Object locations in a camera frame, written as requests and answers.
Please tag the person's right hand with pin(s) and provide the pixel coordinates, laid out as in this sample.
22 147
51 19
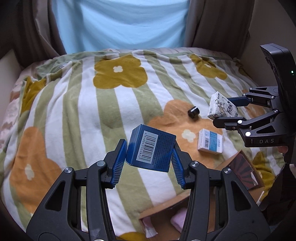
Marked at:
283 149

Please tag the right brown curtain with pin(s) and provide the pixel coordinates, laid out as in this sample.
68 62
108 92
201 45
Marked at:
221 26

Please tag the small black cylinder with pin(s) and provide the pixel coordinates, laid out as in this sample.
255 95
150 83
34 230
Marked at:
193 112

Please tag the brown curtain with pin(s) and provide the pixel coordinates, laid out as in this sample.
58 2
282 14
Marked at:
29 28
221 26

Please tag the small dark blue box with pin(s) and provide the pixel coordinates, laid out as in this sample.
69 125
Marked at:
150 148

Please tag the open cardboard box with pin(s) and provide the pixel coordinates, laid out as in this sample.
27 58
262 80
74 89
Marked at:
156 221

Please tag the floral tissue pack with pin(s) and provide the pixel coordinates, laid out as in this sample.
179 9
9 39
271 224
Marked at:
220 106

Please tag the white bed side cushion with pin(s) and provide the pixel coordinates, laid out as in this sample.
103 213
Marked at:
10 71

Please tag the white blue carton box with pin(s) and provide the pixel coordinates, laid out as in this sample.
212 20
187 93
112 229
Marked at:
210 142

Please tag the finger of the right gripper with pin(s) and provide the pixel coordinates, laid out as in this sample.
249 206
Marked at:
228 123
240 101

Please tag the left brown curtain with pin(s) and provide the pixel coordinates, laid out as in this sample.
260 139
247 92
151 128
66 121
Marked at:
29 28

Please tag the pink towel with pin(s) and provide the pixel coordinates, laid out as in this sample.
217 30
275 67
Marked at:
178 219

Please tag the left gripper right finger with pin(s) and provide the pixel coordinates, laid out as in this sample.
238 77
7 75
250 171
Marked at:
220 207

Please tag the light blue hanging sheet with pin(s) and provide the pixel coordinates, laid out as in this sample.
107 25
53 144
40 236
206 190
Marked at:
98 25

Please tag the striped floral fleece blanket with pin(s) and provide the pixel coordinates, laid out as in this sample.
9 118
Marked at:
80 105

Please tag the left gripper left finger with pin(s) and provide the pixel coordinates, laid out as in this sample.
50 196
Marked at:
75 207

